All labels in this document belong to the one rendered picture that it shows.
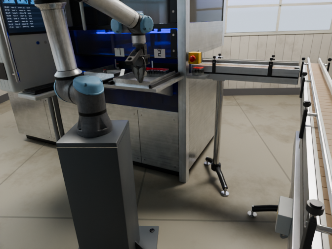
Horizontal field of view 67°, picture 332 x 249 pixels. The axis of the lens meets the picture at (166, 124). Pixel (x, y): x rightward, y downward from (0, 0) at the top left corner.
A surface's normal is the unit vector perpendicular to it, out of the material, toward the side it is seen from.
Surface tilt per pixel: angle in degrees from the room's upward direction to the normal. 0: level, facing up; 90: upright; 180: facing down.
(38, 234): 0
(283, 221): 90
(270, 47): 90
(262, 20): 90
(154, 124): 90
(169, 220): 0
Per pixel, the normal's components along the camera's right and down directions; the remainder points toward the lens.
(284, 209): -0.03, -0.92
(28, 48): 0.86, 0.17
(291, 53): -0.06, 0.39
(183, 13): -0.44, 0.36
